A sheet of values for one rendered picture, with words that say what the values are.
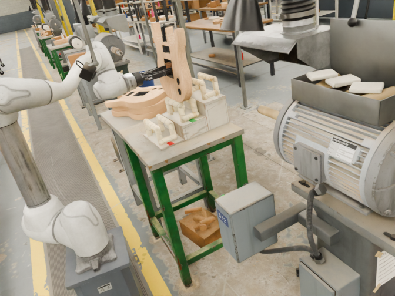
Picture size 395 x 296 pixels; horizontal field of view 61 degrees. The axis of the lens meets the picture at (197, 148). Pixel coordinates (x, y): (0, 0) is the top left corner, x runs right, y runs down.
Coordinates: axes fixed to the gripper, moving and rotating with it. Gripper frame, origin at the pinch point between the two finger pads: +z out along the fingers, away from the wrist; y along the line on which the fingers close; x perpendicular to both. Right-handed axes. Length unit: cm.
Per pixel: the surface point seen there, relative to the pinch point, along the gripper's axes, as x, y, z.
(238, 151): -51, 27, 20
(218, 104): -24.6, 13.9, 19.9
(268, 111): -5, 81, 1
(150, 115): -39, -43, -3
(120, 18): 20, -129, 20
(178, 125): -29.2, 9.7, -5.6
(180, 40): 16.0, 16.6, 3.0
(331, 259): -37, 121, -12
